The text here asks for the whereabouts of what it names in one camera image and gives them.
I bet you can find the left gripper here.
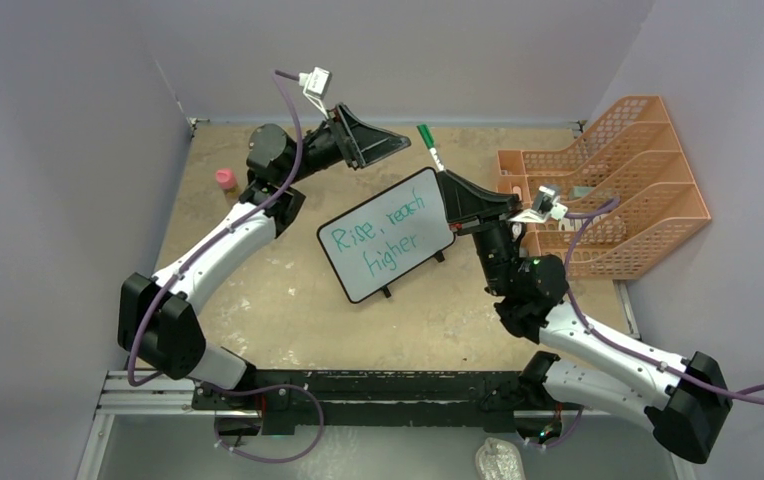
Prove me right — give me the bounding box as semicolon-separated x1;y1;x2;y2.
282;103;408;187

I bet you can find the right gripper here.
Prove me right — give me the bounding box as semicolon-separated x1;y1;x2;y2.
436;171;521;296

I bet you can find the green marker cap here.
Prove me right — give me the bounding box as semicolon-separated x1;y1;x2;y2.
417;124;435;149

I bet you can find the green whiteboard marker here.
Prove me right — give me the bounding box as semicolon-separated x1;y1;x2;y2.
417;124;446;171

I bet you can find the small whiteboard black frame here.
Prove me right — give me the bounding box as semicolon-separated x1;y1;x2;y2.
316;167;455;304

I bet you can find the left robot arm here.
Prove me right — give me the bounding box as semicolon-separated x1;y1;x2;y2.
117;103;411;409

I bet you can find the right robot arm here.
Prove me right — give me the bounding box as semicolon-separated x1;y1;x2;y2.
436;170;733;464

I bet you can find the pink cap bottle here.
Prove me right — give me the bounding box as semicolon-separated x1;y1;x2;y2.
215;168;241;202

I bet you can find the orange plastic file organizer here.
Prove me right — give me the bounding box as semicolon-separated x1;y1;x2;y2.
496;95;711;280

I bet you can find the clear plastic bag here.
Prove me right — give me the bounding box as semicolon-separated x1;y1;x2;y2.
474;437;525;480

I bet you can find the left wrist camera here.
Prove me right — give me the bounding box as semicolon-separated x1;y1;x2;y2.
297;67;332;118

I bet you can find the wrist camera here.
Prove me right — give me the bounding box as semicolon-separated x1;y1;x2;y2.
509;185;568;224
297;67;332;118

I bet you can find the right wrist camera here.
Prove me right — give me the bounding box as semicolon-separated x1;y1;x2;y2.
509;185;568;224

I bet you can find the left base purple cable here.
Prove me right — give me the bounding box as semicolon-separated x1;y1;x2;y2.
212;385;325;465

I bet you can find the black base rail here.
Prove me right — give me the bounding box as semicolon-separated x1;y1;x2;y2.
194;369;579;435

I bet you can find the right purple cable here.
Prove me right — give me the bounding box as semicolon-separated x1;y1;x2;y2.
562;197;764;408

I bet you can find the aluminium frame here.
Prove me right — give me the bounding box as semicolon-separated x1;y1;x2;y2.
77;281;698;480

